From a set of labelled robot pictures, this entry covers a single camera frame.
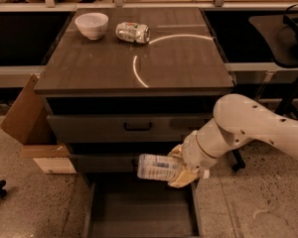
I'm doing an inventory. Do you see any grey bottom drawer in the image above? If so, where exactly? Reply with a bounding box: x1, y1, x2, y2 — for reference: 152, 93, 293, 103
83, 173, 203, 238

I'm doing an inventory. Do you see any white ceramic bowl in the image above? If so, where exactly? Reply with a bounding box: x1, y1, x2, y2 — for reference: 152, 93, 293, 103
74, 13, 109, 40

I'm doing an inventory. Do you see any crushed silver soda can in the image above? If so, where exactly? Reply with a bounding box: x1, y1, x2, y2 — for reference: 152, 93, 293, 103
115, 22, 150, 44

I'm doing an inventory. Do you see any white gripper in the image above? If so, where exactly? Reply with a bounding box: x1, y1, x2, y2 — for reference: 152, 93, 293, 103
168, 131, 218, 188

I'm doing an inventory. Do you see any grey top drawer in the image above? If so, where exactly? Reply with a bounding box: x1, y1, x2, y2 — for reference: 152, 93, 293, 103
47, 113, 212, 143

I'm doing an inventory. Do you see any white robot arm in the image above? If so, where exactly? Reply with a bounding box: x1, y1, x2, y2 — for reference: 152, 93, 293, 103
168, 94, 298, 187

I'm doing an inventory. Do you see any grey middle drawer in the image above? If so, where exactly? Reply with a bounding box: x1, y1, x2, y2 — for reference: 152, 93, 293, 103
70, 153, 140, 174

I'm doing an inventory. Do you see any black top drawer handle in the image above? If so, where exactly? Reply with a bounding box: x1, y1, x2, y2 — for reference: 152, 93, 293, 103
123, 122, 152, 131

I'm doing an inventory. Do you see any grey drawer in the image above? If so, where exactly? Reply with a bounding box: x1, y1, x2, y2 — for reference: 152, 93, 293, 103
70, 153, 140, 174
47, 113, 212, 143
83, 173, 203, 238

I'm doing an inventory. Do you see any dark wooden drawer cabinet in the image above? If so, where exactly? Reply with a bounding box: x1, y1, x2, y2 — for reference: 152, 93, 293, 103
33, 6, 235, 238

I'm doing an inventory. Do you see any brown cardboard box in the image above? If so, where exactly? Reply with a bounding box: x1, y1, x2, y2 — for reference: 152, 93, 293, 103
0, 74, 76, 175

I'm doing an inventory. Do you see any clear plastic water bottle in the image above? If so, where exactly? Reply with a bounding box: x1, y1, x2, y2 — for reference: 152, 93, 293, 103
136, 153, 211, 182

